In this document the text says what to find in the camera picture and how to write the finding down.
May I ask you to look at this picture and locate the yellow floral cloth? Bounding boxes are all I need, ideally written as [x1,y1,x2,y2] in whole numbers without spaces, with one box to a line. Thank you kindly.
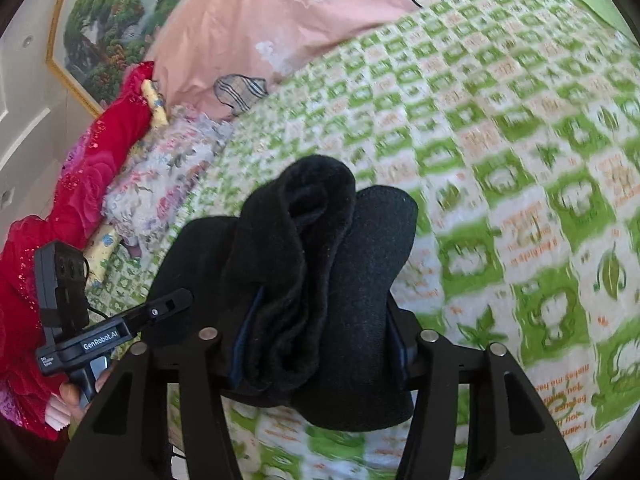
[82,79,171,283]

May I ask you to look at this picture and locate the green printed bed sheet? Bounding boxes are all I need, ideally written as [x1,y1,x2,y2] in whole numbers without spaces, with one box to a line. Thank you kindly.
[85,0,640,480]

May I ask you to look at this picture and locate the framed landscape painting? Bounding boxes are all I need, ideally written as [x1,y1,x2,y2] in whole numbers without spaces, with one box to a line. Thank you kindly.
[46,0,216,116]

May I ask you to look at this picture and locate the red cloth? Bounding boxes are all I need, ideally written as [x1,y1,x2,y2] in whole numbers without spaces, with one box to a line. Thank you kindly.
[0,60,156,443]

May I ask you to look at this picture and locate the person's left hand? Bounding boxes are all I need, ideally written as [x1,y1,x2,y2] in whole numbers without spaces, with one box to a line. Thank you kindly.
[59,360,118,423]

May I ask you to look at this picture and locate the floral ruffled pillow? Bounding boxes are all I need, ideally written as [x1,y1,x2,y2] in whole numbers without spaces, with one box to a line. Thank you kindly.
[102,105,236,251]

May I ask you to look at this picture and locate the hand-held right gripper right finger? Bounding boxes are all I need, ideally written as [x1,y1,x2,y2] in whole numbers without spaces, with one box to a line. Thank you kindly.
[389,307,582,480]

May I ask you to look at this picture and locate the light green cloth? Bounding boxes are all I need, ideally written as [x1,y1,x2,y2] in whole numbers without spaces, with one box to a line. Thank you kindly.
[565,0,636,41]

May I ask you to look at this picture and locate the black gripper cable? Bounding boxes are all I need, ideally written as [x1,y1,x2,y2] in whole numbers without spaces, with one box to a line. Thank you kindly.
[80,257,108,322]

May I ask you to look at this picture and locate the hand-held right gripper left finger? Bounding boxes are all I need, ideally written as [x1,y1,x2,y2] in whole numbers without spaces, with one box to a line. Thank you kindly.
[54,287,263,480]

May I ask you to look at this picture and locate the pink heart-print quilt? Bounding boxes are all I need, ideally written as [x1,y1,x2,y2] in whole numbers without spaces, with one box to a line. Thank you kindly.
[145,0,586,121]

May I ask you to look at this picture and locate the black pants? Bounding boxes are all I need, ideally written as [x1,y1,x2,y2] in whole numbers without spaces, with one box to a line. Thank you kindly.
[147,154,420,432]

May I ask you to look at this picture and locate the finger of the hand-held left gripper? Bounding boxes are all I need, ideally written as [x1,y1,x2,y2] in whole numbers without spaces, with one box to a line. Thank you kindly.
[127,287,194,333]

